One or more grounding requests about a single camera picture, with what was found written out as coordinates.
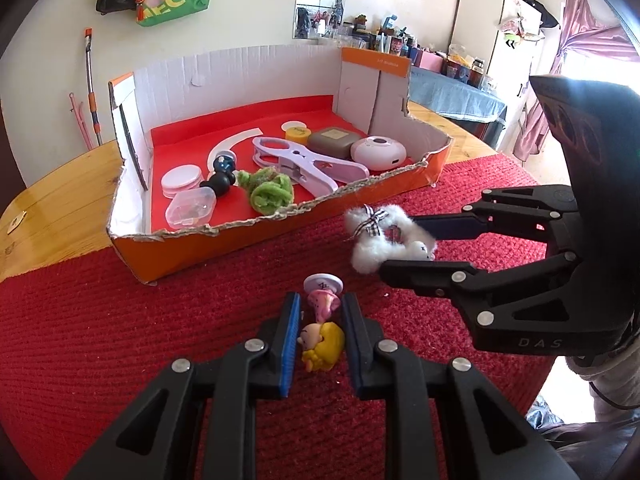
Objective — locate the orange cardboard box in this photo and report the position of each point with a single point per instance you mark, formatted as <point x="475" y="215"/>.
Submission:
<point x="250" y="247"/>

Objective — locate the green fuzzy scrunchie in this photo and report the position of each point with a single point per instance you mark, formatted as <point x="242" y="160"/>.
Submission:
<point x="270" y="190"/>

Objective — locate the large purple plastic clip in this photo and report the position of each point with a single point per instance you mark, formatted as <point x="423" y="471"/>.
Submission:
<point x="310" y="170"/>

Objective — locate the pink plastic rod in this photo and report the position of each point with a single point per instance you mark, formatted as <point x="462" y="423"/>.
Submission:
<point x="80" y="120"/>

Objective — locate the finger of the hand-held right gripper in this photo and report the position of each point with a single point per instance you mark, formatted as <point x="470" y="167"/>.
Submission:
<point x="450" y="225"/>
<point x="425" y="272"/>

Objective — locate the red paper box liner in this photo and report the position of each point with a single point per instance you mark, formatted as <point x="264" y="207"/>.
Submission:
<point x="190" y="135"/>

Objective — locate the white pink round device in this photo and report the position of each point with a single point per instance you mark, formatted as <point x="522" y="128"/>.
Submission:
<point x="375" y="152"/>

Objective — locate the small clear plastic box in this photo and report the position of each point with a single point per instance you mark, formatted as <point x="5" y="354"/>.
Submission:
<point x="190" y="207"/>

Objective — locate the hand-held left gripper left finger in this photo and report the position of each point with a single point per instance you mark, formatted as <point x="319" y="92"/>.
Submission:
<point x="291" y="350"/>

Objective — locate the pink figurine with suction cup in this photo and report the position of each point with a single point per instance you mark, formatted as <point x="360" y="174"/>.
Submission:
<point x="322" y="302"/>

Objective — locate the white fluffy plush hair clip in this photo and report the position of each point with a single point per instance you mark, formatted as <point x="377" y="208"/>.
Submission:
<point x="370" y="255"/>

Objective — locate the blue small figurine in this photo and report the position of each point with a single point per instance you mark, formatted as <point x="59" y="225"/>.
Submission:
<point x="225" y="162"/>

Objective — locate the black rounded figurine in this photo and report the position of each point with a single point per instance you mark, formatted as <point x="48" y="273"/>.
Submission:
<point x="220" y="183"/>

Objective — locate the pink curtain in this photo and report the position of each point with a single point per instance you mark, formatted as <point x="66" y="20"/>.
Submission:
<point x="585" y="25"/>

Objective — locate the yellow bottle cap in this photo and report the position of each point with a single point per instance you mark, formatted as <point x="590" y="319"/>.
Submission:
<point x="296" y="133"/>

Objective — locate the white round disc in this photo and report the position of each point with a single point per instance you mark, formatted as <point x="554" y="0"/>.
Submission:
<point x="180" y="178"/>

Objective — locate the person's right forearm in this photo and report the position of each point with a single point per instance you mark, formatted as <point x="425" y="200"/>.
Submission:
<point x="615" y="385"/>

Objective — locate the cluttered side table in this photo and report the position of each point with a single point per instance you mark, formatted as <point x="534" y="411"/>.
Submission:
<point x="425" y="55"/>

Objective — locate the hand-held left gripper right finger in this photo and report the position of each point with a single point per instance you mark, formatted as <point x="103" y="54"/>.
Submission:
<point x="350" y="350"/>

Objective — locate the white tall cabinet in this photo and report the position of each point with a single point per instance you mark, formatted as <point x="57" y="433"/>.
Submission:
<point x="485" y="20"/>

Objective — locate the brown hard case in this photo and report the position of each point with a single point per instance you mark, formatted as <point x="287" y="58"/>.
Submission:
<point x="330" y="142"/>

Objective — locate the side table with grey-blue cloth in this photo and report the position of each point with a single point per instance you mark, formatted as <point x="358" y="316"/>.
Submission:
<point x="450" y="95"/>

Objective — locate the dark cloth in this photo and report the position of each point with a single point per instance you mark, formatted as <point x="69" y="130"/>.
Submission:
<point x="590" y="445"/>

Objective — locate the red knitted mat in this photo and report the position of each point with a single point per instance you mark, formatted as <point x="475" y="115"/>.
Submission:
<point x="100" y="335"/>

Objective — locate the yellow small figurine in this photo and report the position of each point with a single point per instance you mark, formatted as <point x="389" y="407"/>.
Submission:
<point x="327" y="345"/>

